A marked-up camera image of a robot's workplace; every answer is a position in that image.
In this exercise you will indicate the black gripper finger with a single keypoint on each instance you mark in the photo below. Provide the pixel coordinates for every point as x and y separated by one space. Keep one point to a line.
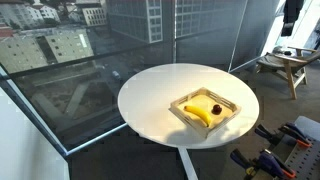
287 29

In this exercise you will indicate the wooden lounge chair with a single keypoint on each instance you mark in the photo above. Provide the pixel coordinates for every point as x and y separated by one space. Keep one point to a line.
283 62

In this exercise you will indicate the thin metal rod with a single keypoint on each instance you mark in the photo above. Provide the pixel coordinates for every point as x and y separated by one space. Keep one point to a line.
237 40

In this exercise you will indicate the white table leg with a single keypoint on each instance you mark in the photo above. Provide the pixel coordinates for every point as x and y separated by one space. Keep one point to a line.
187 163

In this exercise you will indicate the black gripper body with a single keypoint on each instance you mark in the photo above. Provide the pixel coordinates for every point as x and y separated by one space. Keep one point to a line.
293 10

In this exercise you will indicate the light wooden tray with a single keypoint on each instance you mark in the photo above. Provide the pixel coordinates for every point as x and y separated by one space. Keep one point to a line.
186 120

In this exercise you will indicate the grey perforated mounting plate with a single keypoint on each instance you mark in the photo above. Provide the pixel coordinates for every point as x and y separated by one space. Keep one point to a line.
306 160

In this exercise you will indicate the dark red plum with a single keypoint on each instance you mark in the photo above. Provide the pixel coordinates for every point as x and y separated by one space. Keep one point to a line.
216 109

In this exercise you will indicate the yellow banana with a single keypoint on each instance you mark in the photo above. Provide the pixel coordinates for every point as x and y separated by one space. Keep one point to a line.
200 113

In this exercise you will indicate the blue black spring clamp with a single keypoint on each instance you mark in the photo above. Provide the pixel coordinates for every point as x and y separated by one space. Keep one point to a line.
296 135
266 133
276 163
245 161

